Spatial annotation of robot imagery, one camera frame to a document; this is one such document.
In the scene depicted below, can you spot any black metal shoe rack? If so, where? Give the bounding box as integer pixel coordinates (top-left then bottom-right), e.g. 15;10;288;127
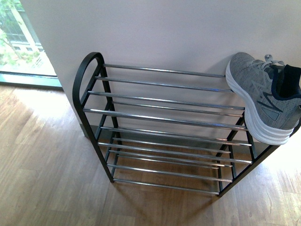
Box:
72;51;301;198

